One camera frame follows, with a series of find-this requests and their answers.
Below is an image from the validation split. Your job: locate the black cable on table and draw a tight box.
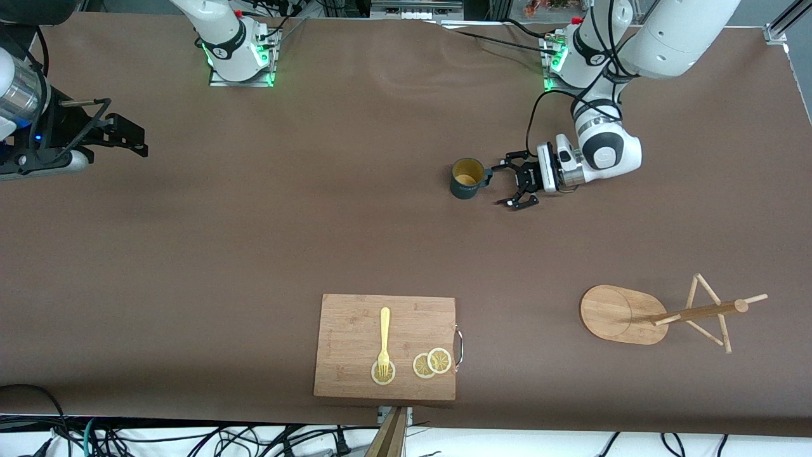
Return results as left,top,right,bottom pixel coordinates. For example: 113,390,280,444
452,29,560,58
503,18,556,42

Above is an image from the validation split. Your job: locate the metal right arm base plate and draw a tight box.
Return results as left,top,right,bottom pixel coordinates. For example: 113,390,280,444
208,29,278,88

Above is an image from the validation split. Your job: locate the thick black floor cable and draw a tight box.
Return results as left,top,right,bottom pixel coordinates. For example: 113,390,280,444
0,383,67,457

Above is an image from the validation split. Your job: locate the dark teal mug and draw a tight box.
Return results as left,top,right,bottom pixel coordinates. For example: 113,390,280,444
450,158,494,201

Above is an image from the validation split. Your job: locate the aluminium frame rail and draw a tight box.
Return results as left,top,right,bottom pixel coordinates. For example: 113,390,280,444
763,0,812,46

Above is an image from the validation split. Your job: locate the grey device behind table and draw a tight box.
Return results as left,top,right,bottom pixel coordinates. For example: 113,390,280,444
371,0,465,20

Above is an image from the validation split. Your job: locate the black right base cable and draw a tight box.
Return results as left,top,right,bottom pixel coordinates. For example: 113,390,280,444
244,0,308,40

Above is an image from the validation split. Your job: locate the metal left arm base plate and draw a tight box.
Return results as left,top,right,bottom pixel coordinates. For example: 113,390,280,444
543,32,612,96

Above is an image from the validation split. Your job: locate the wooden post with metal bracket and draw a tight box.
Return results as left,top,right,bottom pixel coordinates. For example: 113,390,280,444
365,406,413,457

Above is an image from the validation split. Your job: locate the bamboo cutting board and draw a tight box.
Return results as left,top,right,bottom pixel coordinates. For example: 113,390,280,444
313,293,465,401

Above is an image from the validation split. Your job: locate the wooden cup rack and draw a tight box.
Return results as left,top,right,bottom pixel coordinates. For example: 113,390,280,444
579,273,768,354

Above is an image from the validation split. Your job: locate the yellow plastic fork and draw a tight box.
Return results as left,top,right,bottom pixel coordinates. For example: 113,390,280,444
377,307,391,378

